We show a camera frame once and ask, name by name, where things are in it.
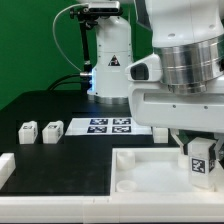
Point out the white square table top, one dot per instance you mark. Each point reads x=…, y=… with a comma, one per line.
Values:
x=150, y=170

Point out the black camera on stand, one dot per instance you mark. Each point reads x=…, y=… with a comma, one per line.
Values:
x=87, y=16

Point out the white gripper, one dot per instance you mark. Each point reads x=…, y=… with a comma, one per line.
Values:
x=152, y=104

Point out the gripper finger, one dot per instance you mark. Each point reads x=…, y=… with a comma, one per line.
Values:
x=220, y=141

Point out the white sheet with AprilTags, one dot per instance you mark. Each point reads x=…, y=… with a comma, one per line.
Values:
x=106, y=126

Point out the white U-shaped obstacle fence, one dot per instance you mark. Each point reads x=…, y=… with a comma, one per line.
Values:
x=206, y=205

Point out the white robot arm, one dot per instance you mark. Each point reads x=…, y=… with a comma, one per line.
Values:
x=180, y=85

